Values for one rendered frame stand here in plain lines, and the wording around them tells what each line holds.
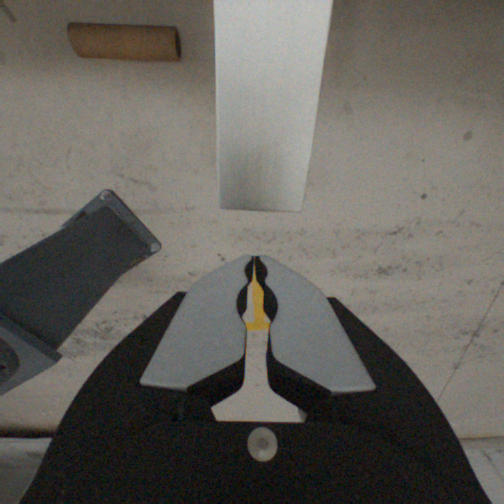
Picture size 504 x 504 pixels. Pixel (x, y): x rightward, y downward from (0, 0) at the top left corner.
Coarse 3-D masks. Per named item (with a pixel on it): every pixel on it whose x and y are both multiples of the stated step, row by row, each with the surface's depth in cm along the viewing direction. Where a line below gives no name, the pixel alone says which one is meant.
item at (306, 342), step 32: (256, 256) 13; (288, 288) 10; (288, 320) 8; (320, 320) 8; (288, 352) 7; (320, 352) 7; (352, 352) 7; (288, 384) 7; (320, 384) 6; (352, 384) 6
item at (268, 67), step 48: (240, 0) 6; (288, 0) 6; (240, 48) 6; (288, 48) 6; (240, 96) 7; (288, 96) 7; (240, 144) 7; (288, 144) 7; (240, 192) 8; (288, 192) 8
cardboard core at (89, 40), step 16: (80, 32) 65; (96, 32) 65; (112, 32) 65; (128, 32) 65; (144, 32) 65; (160, 32) 65; (176, 32) 68; (80, 48) 67; (96, 48) 67; (112, 48) 67; (128, 48) 67; (144, 48) 67; (160, 48) 67; (176, 48) 72
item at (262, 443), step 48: (144, 432) 5; (192, 432) 5; (240, 432) 5; (288, 432) 5; (336, 432) 5; (96, 480) 4; (144, 480) 4; (192, 480) 4; (240, 480) 4; (288, 480) 4; (336, 480) 4; (384, 480) 4; (432, 480) 4
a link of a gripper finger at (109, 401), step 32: (160, 320) 8; (128, 352) 7; (96, 384) 6; (128, 384) 6; (64, 416) 5; (96, 416) 5; (128, 416) 5; (160, 416) 5; (64, 448) 5; (96, 448) 5; (32, 480) 4; (64, 480) 4
